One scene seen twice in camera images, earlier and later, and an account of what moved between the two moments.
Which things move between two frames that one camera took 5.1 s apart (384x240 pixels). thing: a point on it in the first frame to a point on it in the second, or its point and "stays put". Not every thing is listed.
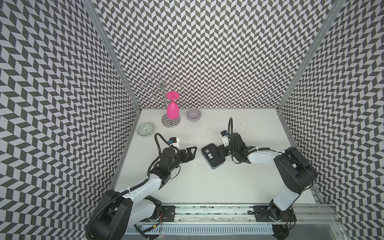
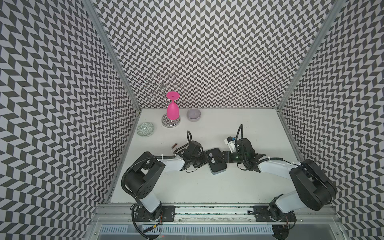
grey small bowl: x=193 y=115 stays put
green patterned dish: x=145 y=129 stays put
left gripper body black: x=182 y=157 to x=200 y=160
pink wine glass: x=172 y=112 stays put
